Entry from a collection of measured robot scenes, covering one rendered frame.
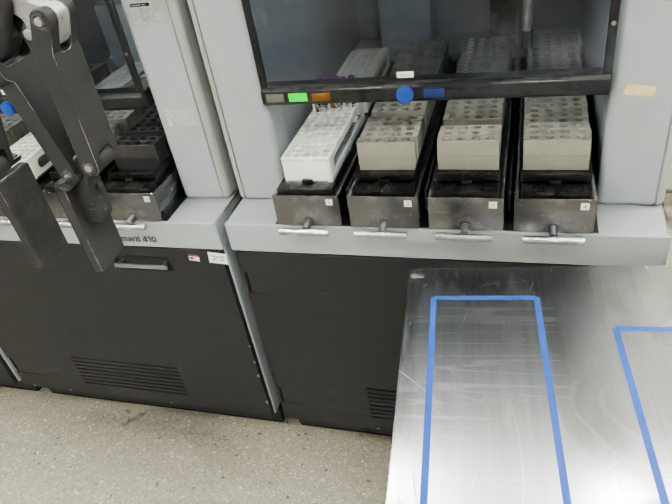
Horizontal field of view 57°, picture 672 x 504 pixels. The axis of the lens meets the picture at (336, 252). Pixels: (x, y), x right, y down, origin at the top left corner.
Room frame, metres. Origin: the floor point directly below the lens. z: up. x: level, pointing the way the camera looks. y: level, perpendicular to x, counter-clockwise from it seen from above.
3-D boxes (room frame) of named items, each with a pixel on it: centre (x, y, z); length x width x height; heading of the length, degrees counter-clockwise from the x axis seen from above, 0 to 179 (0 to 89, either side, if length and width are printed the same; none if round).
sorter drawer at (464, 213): (1.22, -0.36, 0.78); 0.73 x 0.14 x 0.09; 159
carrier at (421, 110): (1.18, -0.18, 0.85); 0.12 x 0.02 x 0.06; 70
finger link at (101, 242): (0.37, 0.16, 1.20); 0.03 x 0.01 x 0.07; 159
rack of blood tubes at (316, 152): (1.20, -0.02, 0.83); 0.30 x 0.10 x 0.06; 159
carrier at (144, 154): (1.25, 0.39, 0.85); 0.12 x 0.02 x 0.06; 70
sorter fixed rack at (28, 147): (1.45, 0.64, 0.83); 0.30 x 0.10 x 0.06; 159
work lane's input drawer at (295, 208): (1.33, -0.07, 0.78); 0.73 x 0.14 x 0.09; 159
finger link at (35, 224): (0.38, 0.20, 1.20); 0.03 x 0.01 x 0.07; 159
